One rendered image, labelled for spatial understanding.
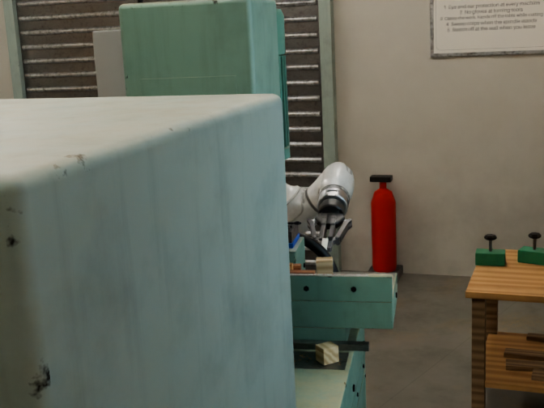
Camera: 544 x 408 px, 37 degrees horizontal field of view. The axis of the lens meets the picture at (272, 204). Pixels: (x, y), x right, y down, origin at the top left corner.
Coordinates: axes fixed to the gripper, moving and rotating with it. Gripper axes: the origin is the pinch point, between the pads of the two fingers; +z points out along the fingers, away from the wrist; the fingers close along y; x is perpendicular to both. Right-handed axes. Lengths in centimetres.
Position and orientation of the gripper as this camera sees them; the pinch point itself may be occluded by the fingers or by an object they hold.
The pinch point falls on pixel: (324, 249)
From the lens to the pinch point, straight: 220.4
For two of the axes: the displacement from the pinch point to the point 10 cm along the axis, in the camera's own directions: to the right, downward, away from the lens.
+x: 1.1, 8.4, 5.3
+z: -1.7, 5.4, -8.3
